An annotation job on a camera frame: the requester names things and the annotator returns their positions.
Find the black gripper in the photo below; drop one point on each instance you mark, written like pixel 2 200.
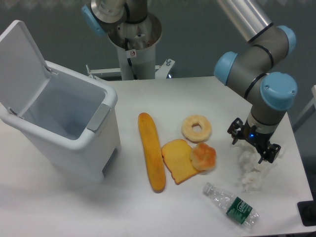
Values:
pixel 257 135

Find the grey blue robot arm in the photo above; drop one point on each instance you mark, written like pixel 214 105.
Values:
pixel 249 75

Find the round brown bread roll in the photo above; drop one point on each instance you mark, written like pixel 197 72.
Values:
pixel 203 157

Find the toast bread slice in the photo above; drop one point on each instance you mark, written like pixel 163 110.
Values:
pixel 176 157

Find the long baguette bread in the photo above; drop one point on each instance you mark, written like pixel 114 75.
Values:
pixel 152 152

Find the crumpled white tissue paper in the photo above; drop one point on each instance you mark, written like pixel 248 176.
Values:
pixel 252 173

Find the clear plastic water bottle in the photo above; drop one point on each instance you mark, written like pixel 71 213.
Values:
pixel 232 206

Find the black object at table edge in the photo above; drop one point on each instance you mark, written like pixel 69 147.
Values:
pixel 307 211

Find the white open trash bin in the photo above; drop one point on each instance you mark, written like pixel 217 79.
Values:
pixel 69 117

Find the ring shaped donut bread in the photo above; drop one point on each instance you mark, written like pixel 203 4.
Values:
pixel 196 128

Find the white metal frame bracket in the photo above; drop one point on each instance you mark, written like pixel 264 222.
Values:
pixel 163 71

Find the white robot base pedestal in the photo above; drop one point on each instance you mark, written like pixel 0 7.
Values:
pixel 136 43

